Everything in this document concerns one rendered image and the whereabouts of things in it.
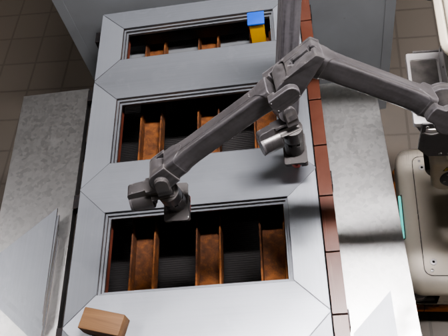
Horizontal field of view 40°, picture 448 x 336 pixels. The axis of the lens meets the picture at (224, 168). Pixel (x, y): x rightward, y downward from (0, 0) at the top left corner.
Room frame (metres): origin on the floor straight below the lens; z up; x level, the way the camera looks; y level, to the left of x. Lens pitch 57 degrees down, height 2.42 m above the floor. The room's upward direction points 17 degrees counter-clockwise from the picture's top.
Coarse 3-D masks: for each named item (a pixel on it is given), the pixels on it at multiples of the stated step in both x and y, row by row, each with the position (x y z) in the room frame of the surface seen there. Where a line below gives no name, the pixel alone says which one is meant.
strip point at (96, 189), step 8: (104, 168) 1.17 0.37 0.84; (96, 176) 1.15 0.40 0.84; (104, 176) 1.14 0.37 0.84; (88, 184) 1.13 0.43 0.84; (96, 184) 1.12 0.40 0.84; (104, 184) 1.11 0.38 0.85; (88, 192) 1.10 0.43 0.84; (96, 192) 1.09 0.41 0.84; (104, 192) 1.08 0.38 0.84; (96, 200) 1.06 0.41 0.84; (104, 200) 1.05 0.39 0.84; (104, 208) 1.02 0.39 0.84
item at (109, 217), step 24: (168, 24) 1.72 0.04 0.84; (192, 24) 1.69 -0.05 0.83; (216, 24) 1.67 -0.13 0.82; (144, 96) 1.42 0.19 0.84; (168, 96) 1.39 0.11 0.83; (192, 96) 1.36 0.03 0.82; (120, 120) 1.36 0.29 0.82; (120, 216) 0.99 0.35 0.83; (144, 216) 0.96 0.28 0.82; (288, 216) 0.81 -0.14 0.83; (288, 240) 0.74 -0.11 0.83; (288, 264) 0.67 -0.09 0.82; (168, 288) 0.71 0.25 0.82
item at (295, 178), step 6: (288, 168) 0.96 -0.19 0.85; (294, 168) 0.95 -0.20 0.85; (300, 168) 0.95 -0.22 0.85; (288, 174) 0.94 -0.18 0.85; (294, 174) 0.93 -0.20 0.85; (300, 174) 0.93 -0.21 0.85; (306, 174) 0.92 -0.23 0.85; (288, 180) 0.92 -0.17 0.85; (294, 180) 0.91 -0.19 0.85; (300, 180) 0.91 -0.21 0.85; (288, 186) 0.90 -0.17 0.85; (294, 186) 0.89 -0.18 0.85; (288, 192) 0.88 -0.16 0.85
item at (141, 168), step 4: (140, 160) 1.16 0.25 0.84; (144, 160) 1.15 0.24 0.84; (148, 160) 1.15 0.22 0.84; (136, 164) 1.15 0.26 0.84; (140, 164) 1.14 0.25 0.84; (144, 164) 1.14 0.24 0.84; (148, 164) 1.13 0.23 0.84; (136, 168) 1.13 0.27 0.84; (140, 168) 1.13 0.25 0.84; (144, 168) 1.12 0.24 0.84; (148, 168) 1.12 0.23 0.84; (136, 172) 1.12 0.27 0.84; (140, 172) 1.11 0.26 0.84; (144, 172) 1.11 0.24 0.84; (148, 172) 1.10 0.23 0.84; (136, 176) 1.10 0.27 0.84; (140, 176) 1.10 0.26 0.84; (144, 176) 1.09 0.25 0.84; (148, 176) 1.09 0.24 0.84; (136, 180) 1.09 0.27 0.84; (140, 180) 1.08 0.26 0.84; (144, 180) 1.08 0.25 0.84; (152, 208) 0.97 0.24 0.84
